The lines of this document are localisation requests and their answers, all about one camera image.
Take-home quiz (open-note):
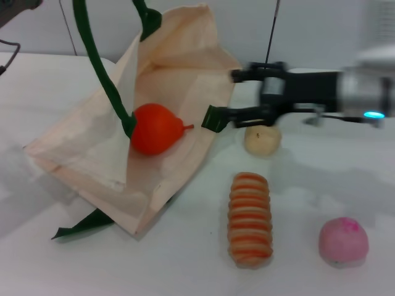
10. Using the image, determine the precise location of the beige toy fruit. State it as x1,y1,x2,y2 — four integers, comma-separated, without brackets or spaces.
244,125,283,157

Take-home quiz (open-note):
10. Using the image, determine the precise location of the pink toy peach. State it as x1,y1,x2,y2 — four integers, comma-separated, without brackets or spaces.
318,216,370,268

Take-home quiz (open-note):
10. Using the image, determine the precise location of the orange toy fruit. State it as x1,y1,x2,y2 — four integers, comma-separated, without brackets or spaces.
130,103,195,157

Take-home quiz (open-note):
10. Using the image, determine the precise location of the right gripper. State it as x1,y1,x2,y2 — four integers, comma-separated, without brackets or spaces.
222,61,341,128

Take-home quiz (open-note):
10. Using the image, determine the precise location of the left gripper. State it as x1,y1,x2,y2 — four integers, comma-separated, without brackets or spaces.
0,0,44,28

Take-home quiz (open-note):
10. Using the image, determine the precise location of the grey cable with plug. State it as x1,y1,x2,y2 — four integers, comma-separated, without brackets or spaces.
0,39,22,76

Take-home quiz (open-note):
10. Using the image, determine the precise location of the cream handbag with green handles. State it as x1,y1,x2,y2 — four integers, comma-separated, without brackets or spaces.
23,0,243,241

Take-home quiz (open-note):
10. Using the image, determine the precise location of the orange striped toy bread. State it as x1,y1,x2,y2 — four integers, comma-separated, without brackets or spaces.
227,171,274,268

